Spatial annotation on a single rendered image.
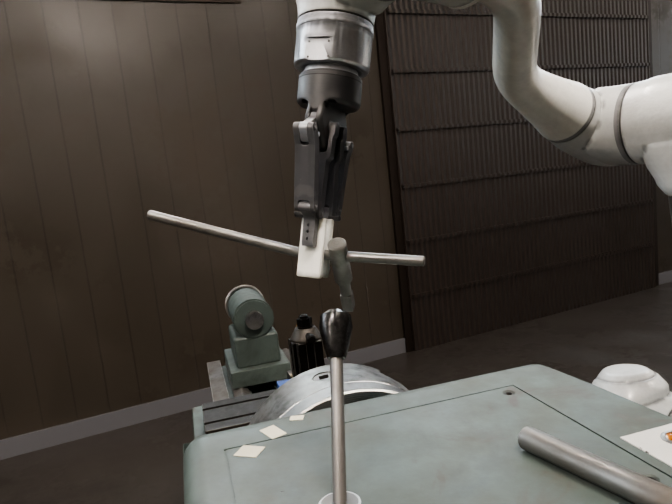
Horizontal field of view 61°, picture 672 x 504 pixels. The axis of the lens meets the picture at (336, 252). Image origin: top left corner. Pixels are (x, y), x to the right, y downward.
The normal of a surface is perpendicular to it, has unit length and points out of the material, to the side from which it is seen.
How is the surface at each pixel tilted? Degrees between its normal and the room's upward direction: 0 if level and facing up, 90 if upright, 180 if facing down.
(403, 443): 0
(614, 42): 90
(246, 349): 90
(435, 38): 90
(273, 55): 90
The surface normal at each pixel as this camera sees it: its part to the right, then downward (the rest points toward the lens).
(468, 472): -0.11, -0.98
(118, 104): 0.43, 0.08
